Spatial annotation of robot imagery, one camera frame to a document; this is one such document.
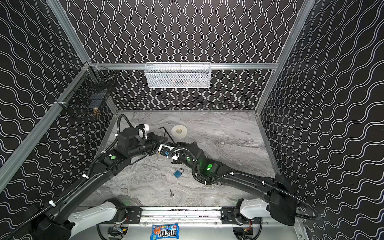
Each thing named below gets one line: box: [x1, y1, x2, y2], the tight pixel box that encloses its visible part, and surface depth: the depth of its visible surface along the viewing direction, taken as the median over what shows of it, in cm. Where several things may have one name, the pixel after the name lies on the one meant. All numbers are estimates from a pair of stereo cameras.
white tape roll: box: [171, 124, 188, 139], surface depth 109 cm
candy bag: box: [150, 222, 180, 240], surface depth 71 cm
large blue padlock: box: [173, 170, 182, 179], surface depth 90 cm
